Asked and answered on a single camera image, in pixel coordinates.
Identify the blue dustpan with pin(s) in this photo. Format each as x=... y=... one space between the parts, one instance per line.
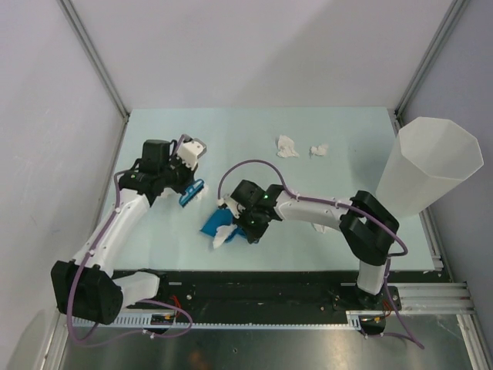
x=220 y=218

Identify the paper scrap back middle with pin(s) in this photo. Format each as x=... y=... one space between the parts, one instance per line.
x=285 y=147

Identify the paper scrap centre back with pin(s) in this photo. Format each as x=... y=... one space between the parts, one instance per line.
x=223 y=234

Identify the white slotted cable duct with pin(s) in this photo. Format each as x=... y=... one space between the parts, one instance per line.
x=161 y=320

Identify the white translucent waste bin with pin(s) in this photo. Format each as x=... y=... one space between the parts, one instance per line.
x=429 y=158

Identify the paper scrap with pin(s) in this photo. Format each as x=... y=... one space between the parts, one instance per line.
x=285 y=147
x=167 y=192
x=223 y=234
x=202 y=193
x=320 y=150
x=322 y=229

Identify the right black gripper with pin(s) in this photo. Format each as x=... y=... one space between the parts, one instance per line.
x=253 y=234

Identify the paper scrap left front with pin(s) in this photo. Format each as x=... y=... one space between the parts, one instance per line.
x=167 y=192

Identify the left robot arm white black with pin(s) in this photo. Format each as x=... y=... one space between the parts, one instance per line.
x=85 y=287

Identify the paper scrap front right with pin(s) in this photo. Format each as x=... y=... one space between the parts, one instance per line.
x=322 y=229

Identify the blue hand brush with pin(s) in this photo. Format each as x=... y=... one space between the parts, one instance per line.
x=191 y=192

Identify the right aluminium frame post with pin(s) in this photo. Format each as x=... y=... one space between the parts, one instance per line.
x=441 y=36

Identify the aluminium frame rail right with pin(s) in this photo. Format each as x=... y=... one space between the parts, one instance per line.
x=435 y=299

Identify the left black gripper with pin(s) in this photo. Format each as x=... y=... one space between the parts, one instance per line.
x=189 y=174

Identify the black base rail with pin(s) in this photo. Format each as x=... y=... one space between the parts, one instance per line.
x=265 y=297

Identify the paper scrap back right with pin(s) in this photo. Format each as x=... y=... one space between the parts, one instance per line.
x=320 y=150

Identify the left aluminium frame post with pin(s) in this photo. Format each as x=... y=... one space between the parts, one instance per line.
x=89 y=48

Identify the aluminium frame post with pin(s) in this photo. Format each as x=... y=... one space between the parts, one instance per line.
x=89 y=48
x=441 y=36

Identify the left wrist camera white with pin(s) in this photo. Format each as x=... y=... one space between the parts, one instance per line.
x=190 y=150

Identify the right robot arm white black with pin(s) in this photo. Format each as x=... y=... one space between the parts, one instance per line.
x=368 y=228

